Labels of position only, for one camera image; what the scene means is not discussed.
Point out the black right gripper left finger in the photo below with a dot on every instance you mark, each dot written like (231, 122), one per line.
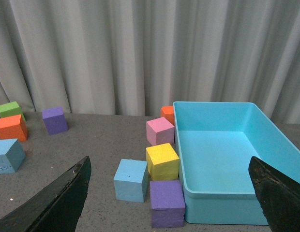
(57, 207)

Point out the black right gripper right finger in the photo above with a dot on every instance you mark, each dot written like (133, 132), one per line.
(278, 195)

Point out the dented light blue block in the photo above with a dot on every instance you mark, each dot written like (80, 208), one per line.
(11, 156)

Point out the smooth light blue block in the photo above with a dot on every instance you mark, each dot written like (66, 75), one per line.
(131, 180)

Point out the purple block near curtain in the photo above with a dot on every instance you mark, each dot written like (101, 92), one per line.
(54, 120)

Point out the light blue plastic bin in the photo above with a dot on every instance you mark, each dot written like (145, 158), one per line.
(215, 142)

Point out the orange block near green block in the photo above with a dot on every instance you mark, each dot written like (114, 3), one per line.
(13, 127)

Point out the green foam block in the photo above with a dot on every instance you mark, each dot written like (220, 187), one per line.
(11, 109)

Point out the purple block beside blue bin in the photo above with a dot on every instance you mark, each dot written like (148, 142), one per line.
(167, 204)

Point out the yellow foam block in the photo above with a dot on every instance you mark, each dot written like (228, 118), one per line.
(162, 162)

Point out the pink foam block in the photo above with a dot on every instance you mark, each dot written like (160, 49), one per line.
(160, 131)

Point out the orange block beside blue bin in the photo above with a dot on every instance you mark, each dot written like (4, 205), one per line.
(168, 113)

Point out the grey white curtain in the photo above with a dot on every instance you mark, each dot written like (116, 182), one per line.
(131, 57)

